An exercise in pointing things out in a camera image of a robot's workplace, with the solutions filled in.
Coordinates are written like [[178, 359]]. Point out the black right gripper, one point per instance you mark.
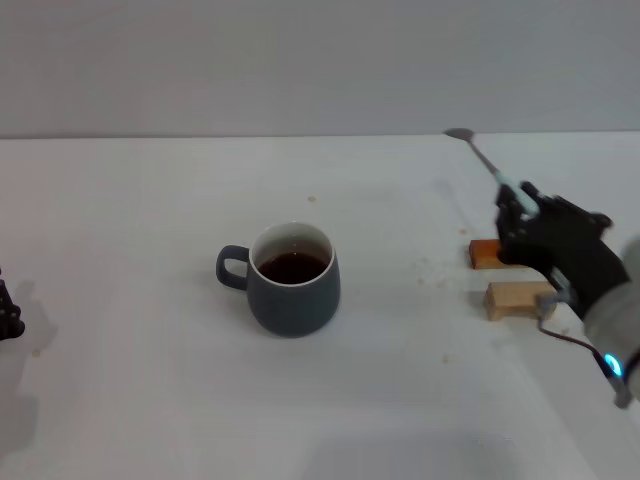
[[570, 250]]

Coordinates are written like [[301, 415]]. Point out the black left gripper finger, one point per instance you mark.
[[9, 320]]

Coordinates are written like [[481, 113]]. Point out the dark grey ceramic cup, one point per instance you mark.
[[295, 310]]

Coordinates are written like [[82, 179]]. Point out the orange wooden block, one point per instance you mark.
[[484, 254]]

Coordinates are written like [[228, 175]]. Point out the light wooden notched block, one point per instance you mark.
[[510, 299]]

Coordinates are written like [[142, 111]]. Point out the dark coffee liquid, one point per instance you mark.
[[292, 269]]

